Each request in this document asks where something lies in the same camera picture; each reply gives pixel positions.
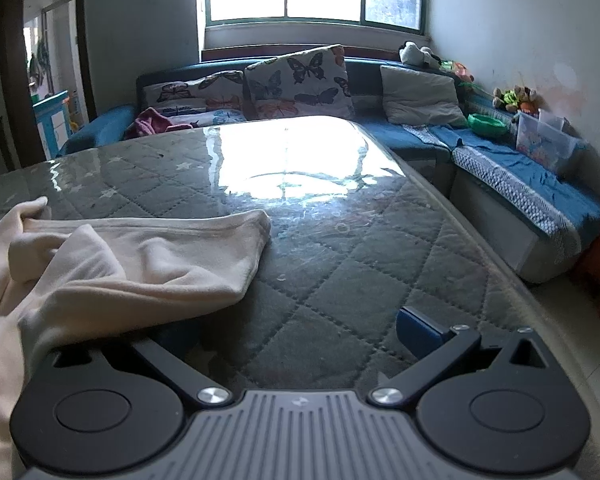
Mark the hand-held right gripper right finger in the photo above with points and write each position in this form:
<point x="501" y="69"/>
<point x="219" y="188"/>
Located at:
<point x="417" y="332"/>

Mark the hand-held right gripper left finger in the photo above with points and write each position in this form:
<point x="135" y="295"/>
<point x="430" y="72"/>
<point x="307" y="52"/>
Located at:
<point x="170" y="365"/>

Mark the cream cloth garment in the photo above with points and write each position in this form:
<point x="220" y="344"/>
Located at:
<point x="105" y="270"/>

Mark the blue sofa cover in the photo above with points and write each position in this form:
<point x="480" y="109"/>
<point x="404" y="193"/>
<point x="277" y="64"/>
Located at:
<point x="530" y="180"/>

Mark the green plastic basin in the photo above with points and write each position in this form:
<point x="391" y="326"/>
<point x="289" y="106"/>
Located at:
<point x="487" y="124"/>

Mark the clear plastic storage box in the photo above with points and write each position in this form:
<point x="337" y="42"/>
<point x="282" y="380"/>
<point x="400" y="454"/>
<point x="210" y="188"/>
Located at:
<point x="545" y="147"/>

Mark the grey pillow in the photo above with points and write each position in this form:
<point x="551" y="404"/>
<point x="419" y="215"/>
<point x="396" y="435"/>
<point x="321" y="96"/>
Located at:
<point x="420" y="97"/>

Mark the pink cloth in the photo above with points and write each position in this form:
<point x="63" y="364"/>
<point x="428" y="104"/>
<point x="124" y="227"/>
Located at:
<point x="150" y="122"/>

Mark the blue sofa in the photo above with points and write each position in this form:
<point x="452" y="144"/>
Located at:
<point x="367" y="85"/>

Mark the brown and green plush toys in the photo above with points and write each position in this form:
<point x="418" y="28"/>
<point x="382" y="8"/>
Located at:
<point x="517" y="97"/>

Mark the orange and green toy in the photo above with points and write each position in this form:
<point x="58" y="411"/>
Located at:
<point x="455" y="70"/>

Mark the blue cabinet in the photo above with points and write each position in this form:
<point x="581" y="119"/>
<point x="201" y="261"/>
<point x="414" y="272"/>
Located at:
<point x="55" y="120"/>

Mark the long butterfly print pillow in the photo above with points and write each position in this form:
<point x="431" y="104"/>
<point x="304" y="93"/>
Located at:
<point x="195" y="92"/>

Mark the square butterfly print pillow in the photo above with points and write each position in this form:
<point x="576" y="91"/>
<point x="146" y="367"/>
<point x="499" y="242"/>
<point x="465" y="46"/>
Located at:
<point x="300" y="80"/>

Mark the panda plush toy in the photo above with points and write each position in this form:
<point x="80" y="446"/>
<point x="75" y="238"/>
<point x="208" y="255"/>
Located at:
<point x="412" y="52"/>

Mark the dark brown door frame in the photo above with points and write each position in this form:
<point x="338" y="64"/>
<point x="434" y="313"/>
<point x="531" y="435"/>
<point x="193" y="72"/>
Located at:
<point x="15" y="60"/>

